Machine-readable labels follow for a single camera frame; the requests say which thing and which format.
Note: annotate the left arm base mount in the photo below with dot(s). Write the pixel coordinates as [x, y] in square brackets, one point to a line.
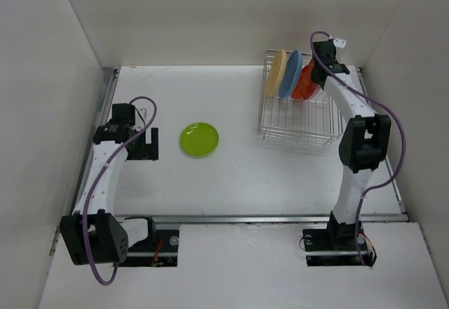
[158, 250]

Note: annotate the blue plate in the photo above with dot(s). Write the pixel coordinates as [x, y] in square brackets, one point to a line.
[291, 75]

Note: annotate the beige plate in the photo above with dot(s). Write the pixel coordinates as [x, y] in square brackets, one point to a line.
[277, 71]

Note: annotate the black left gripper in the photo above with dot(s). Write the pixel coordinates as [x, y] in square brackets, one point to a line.
[147, 151]

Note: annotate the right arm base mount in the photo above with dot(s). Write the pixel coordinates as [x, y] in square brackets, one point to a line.
[320, 251]

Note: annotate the chrome wire dish rack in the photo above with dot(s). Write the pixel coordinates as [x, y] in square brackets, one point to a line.
[316, 121]

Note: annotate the aluminium table rail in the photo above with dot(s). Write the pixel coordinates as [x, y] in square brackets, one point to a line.
[216, 219]

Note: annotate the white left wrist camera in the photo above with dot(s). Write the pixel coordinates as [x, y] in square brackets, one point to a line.
[141, 112]

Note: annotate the orange translucent plate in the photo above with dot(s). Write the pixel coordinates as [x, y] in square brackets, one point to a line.
[305, 88]

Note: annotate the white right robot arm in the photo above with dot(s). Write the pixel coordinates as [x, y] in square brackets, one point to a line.
[362, 148]

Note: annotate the green plate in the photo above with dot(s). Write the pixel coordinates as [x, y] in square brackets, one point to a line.
[199, 139]

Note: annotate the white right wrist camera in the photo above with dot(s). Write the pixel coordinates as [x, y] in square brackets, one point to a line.
[339, 44]

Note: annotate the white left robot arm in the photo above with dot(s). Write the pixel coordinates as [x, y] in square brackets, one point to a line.
[92, 233]

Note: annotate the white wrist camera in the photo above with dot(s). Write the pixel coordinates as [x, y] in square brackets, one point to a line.
[141, 112]
[339, 44]

